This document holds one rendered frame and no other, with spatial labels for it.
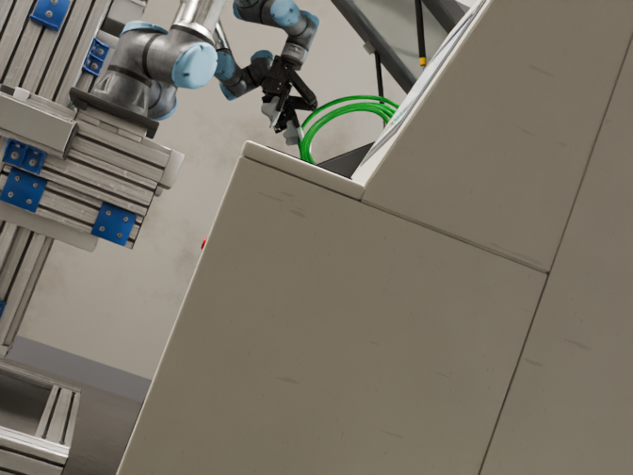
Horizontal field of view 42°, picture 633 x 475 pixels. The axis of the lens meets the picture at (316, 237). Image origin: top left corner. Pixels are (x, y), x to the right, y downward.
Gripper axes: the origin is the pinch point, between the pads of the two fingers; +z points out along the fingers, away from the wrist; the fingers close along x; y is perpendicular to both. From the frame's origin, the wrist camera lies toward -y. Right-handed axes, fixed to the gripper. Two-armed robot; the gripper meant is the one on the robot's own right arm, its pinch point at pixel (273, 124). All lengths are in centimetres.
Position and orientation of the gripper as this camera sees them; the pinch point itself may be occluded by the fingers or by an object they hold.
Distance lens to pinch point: 250.2
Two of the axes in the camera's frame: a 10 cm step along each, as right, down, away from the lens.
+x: 0.9, -0.6, -9.9
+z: -3.6, 9.3, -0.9
